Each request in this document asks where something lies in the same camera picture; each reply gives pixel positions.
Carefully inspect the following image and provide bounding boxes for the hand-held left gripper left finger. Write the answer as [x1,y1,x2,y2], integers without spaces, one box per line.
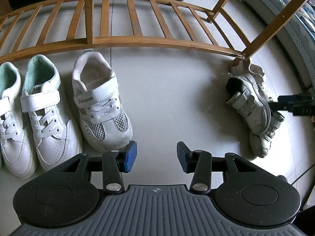
[55,141,137,194]

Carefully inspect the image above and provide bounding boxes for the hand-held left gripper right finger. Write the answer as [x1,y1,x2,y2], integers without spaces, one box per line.
[177,141,261,194]

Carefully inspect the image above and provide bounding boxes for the white sneaker black lining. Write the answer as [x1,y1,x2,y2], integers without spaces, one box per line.
[248,111,284,158]
[226,76,272,136]

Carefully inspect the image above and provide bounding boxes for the white mesh sneaker pink lining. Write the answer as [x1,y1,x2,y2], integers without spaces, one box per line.
[72,52,134,153]
[230,56,267,84]

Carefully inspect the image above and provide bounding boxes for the white sneaker mint lining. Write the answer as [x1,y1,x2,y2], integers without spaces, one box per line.
[0,61,37,179]
[20,54,83,173]

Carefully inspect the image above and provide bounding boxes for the wooden shoe rack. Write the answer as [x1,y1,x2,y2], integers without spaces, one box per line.
[0,0,315,63]

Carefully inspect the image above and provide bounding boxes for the grey upholstered sofa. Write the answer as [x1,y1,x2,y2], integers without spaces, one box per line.
[246,0,315,90]

